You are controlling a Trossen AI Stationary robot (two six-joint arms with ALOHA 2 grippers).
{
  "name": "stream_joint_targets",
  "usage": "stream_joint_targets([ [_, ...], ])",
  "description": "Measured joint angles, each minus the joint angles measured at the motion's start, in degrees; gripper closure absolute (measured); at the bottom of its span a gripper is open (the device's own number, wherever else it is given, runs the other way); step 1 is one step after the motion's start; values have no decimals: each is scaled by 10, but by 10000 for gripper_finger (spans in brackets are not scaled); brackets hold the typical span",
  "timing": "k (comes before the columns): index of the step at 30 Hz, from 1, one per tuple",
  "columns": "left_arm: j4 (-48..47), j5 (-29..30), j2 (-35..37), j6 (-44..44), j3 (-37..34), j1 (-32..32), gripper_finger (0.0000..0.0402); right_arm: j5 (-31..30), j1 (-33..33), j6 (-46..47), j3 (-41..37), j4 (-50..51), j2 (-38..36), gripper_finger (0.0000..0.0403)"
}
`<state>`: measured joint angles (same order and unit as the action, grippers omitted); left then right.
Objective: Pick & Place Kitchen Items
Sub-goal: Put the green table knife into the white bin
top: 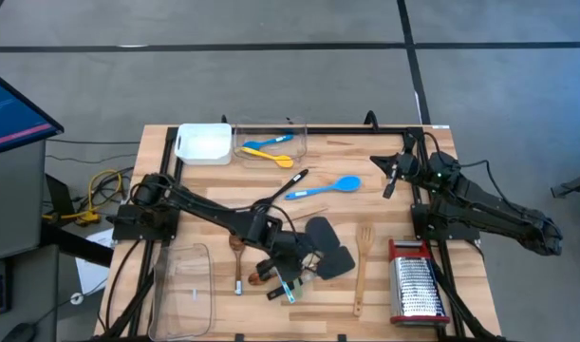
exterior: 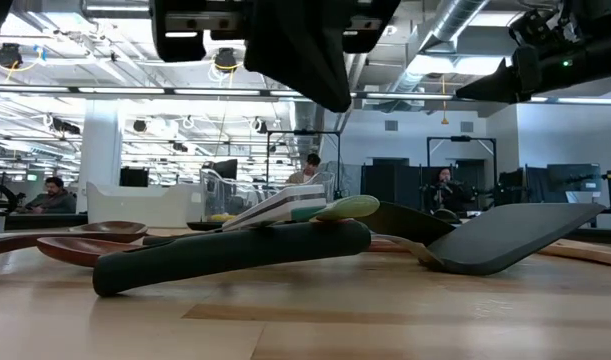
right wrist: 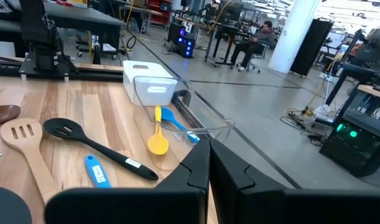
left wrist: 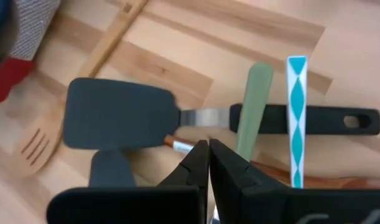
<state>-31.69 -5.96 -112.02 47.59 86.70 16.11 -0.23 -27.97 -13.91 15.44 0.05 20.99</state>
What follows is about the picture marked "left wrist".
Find knife pale green handle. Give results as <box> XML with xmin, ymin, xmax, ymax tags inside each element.
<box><xmin>234</xmin><ymin>62</ymin><xmax>275</xmax><ymax>162</ymax></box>

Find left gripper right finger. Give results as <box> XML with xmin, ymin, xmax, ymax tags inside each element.
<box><xmin>209</xmin><ymin>138</ymin><xmax>380</xmax><ymax>224</ymax></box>

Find reddish wooden spoon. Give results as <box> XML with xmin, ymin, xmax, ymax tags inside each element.
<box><xmin>162</xmin><ymin>134</ymin><xmax>380</xmax><ymax>190</ymax></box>

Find bamboo fork spatula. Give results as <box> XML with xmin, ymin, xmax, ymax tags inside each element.
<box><xmin>12</xmin><ymin>0</ymin><xmax>150</xmax><ymax>178</ymax></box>

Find red steel box grater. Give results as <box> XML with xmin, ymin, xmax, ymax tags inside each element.
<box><xmin>0</xmin><ymin>0</ymin><xmax>62</xmax><ymax>105</ymax></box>

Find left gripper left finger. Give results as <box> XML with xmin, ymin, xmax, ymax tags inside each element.
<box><xmin>46</xmin><ymin>139</ymin><xmax>210</xmax><ymax>224</ymax></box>

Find black square turner red trim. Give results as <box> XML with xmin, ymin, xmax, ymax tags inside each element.
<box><xmin>62</xmin><ymin>77</ymin><xmax>380</xmax><ymax>151</ymax></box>

